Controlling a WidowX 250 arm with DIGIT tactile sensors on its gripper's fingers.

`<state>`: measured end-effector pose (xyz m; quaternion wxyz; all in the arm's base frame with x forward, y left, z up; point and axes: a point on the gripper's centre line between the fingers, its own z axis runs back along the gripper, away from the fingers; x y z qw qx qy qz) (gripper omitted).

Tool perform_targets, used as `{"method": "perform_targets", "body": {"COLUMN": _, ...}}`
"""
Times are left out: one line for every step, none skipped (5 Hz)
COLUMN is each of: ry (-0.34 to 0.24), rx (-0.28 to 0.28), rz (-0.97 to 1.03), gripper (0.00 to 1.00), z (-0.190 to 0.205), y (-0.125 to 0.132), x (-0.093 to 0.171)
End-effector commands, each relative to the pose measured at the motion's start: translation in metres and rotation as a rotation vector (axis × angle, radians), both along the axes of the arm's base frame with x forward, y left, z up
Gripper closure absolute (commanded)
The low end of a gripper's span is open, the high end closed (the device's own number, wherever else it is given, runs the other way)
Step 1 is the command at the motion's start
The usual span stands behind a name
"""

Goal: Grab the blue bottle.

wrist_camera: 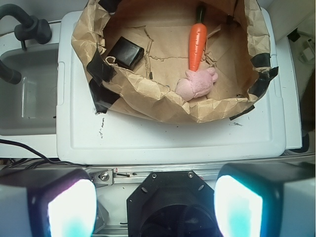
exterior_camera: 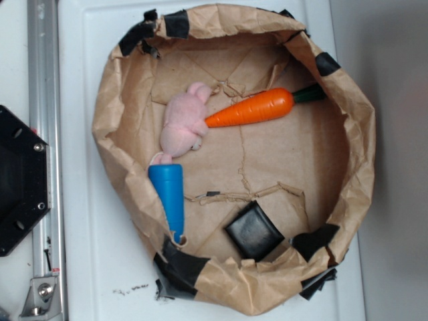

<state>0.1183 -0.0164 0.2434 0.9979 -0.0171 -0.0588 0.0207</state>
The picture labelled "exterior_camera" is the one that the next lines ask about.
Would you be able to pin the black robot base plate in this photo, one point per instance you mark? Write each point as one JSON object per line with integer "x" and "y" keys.
{"x": 24, "y": 180}

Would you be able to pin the blue plastic bottle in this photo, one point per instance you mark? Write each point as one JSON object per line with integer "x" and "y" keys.
{"x": 168, "y": 182}

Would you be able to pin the black square block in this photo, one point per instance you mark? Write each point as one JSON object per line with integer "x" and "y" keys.
{"x": 253, "y": 232}

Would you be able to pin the brown paper bag container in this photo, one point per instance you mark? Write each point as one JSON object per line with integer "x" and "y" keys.
{"x": 312, "y": 171}

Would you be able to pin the aluminium extrusion rail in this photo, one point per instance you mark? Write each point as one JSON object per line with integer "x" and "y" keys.
{"x": 49, "y": 255}

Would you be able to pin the metal corner bracket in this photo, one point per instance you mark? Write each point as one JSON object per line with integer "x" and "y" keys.
{"x": 43, "y": 300}

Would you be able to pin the pink plush pig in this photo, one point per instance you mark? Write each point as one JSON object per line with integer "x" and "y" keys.
{"x": 184, "y": 122}

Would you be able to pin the orange toy carrot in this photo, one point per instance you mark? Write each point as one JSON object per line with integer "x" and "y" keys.
{"x": 268, "y": 105}

